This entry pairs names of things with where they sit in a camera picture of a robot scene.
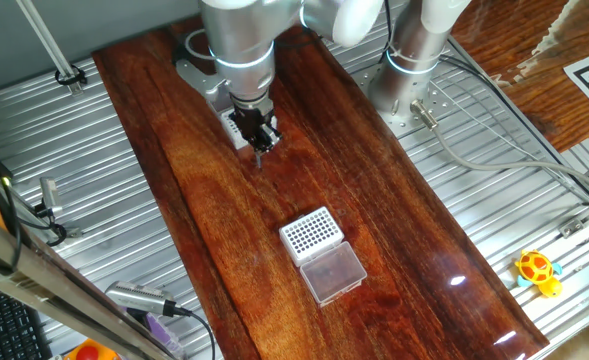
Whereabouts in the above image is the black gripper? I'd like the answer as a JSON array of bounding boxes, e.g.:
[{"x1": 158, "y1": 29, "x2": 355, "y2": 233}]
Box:
[{"x1": 229, "y1": 105, "x2": 283, "y2": 153}]

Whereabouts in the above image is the white tip rack clear lid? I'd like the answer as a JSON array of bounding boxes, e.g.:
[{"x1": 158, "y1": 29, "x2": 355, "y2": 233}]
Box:
[
  {"x1": 278, "y1": 206, "x2": 368, "y2": 308},
  {"x1": 220, "y1": 110, "x2": 279, "y2": 150}
]

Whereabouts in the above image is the dark red wooden board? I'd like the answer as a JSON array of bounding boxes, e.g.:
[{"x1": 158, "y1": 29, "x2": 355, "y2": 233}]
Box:
[{"x1": 91, "y1": 14, "x2": 551, "y2": 360}]

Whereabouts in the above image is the silver stand rod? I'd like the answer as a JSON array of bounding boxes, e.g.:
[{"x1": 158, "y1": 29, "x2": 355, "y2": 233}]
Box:
[{"x1": 14, "y1": 0, "x2": 84, "y2": 97}]

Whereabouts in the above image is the brown wooden board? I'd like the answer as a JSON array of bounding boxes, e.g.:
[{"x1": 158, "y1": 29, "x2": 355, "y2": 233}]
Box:
[{"x1": 451, "y1": 0, "x2": 589, "y2": 154}]

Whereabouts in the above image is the yellow orange turtle toy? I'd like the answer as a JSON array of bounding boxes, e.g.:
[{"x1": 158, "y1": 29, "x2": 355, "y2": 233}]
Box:
[{"x1": 513, "y1": 248, "x2": 564, "y2": 299}]

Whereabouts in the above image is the black keyboard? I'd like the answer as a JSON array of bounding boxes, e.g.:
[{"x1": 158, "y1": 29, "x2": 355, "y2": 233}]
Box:
[{"x1": 0, "y1": 277, "x2": 53, "y2": 360}]

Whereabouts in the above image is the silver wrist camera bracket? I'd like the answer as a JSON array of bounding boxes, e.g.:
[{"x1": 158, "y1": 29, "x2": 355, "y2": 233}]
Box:
[{"x1": 175, "y1": 58, "x2": 233, "y2": 114}]

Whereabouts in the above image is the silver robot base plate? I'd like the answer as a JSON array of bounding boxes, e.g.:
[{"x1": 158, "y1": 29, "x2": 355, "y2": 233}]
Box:
[{"x1": 351, "y1": 58, "x2": 456, "y2": 140}]

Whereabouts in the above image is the black depth camera cable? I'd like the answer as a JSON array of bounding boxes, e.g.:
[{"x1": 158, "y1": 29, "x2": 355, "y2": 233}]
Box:
[{"x1": 172, "y1": 304, "x2": 217, "y2": 360}]

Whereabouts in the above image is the silver depth camera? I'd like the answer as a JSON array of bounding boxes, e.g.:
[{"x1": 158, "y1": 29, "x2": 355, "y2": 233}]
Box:
[{"x1": 104, "y1": 280, "x2": 178, "y2": 319}]

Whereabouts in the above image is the side camera mount arm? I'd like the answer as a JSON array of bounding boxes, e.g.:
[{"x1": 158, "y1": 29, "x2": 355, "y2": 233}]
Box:
[{"x1": 3, "y1": 187, "x2": 84, "y2": 241}]

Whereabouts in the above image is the black ring clamp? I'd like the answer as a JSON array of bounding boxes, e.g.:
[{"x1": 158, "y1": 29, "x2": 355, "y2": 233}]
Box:
[{"x1": 54, "y1": 64, "x2": 88, "y2": 87}]

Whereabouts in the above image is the small grey side camera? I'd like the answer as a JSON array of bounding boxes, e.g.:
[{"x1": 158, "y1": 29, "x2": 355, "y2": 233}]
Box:
[{"x1": 38, "y1": 176, "x2": 64, "y2": 217}]

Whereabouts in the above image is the black side camera cable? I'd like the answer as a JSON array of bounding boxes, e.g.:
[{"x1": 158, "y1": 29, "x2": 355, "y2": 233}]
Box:
[{"x1": 32, "y1": 202, "x2": 69, "y2": 249}]

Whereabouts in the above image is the grey cable with metal connector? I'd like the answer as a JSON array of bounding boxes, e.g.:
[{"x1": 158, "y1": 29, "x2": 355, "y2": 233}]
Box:
[{"x1": 409, "y1": 98, "x2": 589, "y2": 199}]

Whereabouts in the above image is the aluminium frame beam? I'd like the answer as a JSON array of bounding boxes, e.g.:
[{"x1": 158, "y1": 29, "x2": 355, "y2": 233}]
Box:
[{"x1": 0, "y1": 202, "x2": 175, "y2": 360}]

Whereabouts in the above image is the aluminium bar with bracket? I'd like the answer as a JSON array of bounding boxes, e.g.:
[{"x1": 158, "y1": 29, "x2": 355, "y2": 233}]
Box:
[{"x1": 557, "y1": 192, "x2": 589, "y2": 240}]

